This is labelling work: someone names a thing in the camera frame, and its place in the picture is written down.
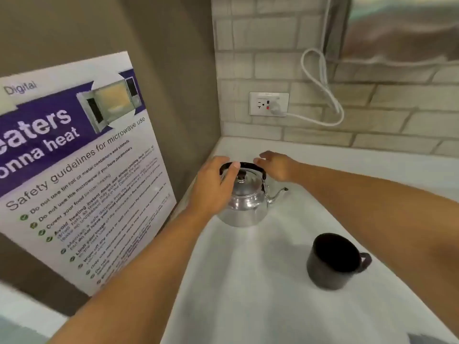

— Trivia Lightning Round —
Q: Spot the white power cable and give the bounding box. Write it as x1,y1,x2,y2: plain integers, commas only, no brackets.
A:
283,0,345,127

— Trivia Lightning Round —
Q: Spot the person's right hand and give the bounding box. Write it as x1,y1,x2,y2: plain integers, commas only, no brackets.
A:
253,150,299,183

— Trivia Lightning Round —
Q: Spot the person's right forearm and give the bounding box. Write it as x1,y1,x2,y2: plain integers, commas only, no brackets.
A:
291,162,459,318

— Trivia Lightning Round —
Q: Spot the white power plug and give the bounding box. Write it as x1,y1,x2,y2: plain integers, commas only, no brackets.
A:
268,100,288,117

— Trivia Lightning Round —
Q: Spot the person's left forearm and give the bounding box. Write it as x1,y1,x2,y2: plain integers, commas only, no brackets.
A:
46,207,216,344

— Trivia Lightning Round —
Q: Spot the white wall socket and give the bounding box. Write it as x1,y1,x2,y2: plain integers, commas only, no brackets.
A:
249,91,290,118

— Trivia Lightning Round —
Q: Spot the brown side panel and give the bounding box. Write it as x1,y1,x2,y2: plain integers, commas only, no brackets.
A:
0,0,220,318

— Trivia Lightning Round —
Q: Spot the silver metal kettle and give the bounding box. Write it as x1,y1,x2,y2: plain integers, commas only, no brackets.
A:
216,161,289,228

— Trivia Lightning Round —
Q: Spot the person's left hand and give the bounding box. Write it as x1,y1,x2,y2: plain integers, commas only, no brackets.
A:
186,155,241,220

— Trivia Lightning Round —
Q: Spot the dark brown mug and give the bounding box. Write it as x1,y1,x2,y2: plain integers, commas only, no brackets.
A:
306,233,373,291

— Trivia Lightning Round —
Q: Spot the purple and white safety poster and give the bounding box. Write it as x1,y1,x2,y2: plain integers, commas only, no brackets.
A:
0,50,177,297

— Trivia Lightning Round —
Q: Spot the white countertop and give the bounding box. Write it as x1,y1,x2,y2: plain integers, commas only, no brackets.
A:
159,136,459,344

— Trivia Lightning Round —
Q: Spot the stainless steel wall dispenser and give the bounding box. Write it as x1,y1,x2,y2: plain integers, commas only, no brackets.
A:
324,0,459,65

